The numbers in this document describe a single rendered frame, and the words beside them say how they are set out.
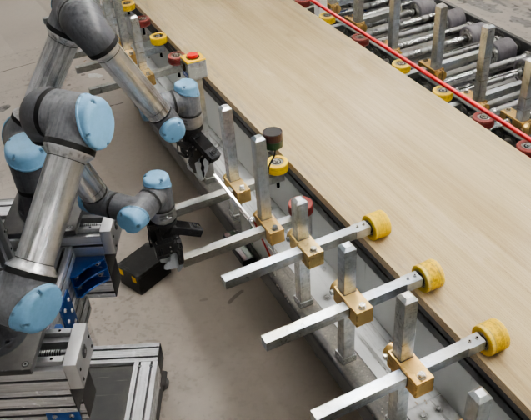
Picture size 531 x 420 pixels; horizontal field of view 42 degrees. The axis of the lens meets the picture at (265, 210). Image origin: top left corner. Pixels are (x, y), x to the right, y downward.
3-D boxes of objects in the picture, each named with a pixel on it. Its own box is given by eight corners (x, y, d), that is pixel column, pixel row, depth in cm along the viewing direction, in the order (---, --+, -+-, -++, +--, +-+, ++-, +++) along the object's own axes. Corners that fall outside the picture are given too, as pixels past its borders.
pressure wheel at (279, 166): (286, 194, 245) (284, 167, 238) (264, 192, 247) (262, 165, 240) (292, 182, 251) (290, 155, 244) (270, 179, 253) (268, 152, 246)
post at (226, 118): (235, 225, 252) (222, 109, 223) (231, 220, 255) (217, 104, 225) (244, 222, 254) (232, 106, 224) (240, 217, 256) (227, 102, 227)
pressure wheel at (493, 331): (488, 329, 165) (468, 322, 172) (496, 360, 166) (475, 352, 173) (508, 320, 167) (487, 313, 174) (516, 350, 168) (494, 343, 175)
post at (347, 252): (343, 376, 200) (344, 251, 171) (337, 367, 203) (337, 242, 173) (353, 371, 201) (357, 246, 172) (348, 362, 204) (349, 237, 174)
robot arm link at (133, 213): (107, 229, 190) (130, 206, 197) (142, 238, 185) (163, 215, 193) (101, 206, 185) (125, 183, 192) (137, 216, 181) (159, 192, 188)
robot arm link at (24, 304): (5, 320, 160) (74, 97, 165) (56, 339, 155) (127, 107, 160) (-33, 318, 149) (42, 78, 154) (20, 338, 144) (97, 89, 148)
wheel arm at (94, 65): (77, 76, 324) (75, 67, 321) (76, 73, 326) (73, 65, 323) (166, 52, 337) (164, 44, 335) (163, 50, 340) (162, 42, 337)
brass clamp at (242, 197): (237, 205, 238) (235, 193, 235) (221, 186, 248) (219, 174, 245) (252, 200, 240) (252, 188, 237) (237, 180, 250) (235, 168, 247)
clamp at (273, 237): (271, 246, 220) (270, 233, 217) (252, 222, 230) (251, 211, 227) (287, 240, 222) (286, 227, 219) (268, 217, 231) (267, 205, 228)
